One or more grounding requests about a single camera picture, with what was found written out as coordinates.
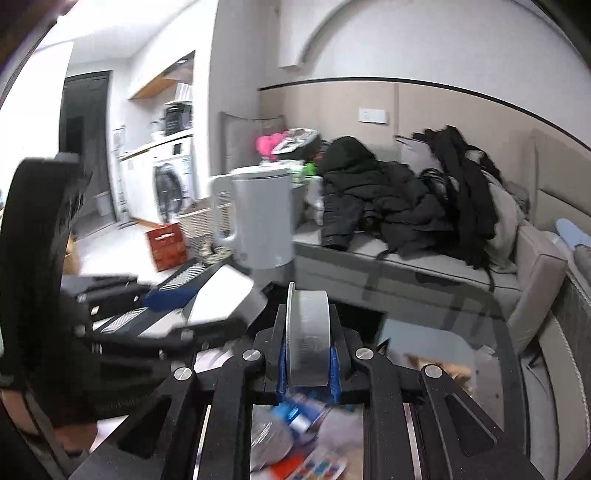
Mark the grey sofa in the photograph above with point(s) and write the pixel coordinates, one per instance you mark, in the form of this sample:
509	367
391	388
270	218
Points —
525	271

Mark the white washing machine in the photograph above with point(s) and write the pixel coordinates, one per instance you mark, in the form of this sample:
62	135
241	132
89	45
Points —
158	181

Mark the white wall switch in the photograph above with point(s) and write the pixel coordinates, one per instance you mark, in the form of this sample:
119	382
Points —
374	116

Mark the red gift box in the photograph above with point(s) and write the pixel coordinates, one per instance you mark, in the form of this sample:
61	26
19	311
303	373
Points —
167	246

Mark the silver tape roll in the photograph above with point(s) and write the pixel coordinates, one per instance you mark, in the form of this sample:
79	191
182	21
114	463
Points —
308	338

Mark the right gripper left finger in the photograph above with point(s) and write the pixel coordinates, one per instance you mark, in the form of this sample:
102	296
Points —
198	427

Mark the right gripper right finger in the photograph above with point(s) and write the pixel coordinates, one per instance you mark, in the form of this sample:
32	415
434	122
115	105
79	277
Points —
422	423

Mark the black clothes pile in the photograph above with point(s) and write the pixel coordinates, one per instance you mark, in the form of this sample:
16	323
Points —
472	209

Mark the black jacket on sofa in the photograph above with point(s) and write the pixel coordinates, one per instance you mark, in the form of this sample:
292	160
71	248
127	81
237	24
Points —
383	199

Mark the colourful remote control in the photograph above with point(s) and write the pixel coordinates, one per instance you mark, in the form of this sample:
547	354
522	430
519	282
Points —
321	464

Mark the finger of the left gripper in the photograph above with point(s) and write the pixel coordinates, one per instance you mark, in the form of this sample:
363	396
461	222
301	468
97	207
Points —
120	294
180	341

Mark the pink plush toy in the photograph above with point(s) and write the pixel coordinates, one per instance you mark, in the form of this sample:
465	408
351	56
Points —
266	143

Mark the woven storage basket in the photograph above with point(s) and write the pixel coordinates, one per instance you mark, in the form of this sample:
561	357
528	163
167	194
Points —
195	225

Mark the blue pillow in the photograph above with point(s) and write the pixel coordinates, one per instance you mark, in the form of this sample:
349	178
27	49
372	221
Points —
571	234

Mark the white electric kettle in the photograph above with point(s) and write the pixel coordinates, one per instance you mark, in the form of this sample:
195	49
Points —
252	215

